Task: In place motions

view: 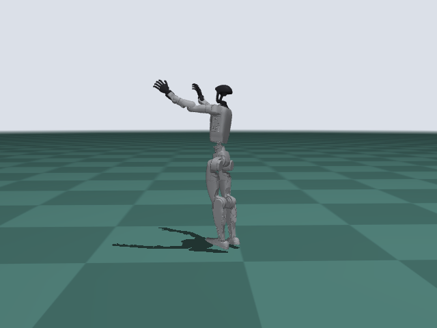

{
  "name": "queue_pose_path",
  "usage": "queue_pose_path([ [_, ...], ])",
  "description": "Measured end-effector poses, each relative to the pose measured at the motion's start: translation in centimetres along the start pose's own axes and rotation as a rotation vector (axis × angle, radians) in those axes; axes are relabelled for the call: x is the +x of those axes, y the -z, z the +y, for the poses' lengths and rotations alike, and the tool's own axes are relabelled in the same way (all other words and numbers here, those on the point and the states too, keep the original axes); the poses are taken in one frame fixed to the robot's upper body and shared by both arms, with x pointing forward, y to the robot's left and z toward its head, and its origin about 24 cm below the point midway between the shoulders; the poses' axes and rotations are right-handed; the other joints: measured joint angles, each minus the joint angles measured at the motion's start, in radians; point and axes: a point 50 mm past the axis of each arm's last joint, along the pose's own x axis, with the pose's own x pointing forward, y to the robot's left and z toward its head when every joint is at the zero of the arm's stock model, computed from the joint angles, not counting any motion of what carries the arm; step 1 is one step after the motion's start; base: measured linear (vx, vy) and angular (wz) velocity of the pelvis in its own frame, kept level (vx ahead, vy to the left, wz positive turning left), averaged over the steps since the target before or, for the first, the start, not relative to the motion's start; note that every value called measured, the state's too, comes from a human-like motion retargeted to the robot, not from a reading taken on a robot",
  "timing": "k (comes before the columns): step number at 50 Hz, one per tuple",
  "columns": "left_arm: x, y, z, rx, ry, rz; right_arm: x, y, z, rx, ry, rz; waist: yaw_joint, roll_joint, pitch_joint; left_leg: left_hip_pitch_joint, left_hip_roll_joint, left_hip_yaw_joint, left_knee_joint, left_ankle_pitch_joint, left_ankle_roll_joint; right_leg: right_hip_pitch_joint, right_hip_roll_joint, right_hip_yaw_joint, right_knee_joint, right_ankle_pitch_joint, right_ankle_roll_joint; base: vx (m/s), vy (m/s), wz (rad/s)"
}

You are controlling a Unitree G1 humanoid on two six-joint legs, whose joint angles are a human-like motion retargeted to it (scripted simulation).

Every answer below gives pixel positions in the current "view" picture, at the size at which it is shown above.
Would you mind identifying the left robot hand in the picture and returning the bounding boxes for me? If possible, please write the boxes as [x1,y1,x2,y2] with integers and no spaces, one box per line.
[153,79,172,100]

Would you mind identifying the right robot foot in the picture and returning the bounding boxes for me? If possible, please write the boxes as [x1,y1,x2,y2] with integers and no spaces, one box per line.
[225,237,240,245]

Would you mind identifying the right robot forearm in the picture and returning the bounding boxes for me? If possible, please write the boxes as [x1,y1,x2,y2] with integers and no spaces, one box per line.
[198,98,210,105]

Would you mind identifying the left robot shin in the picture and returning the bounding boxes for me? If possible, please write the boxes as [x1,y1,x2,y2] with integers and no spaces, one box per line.
[212,199,226,242]

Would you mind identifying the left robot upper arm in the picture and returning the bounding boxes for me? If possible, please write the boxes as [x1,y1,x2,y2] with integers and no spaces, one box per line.
[187,104,222,116]

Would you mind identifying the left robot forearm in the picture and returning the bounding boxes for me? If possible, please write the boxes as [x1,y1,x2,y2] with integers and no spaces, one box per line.
[167,92,195,108]

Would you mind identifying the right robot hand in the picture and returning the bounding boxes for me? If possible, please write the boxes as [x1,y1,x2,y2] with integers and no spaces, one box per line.
[192,83,204,101]

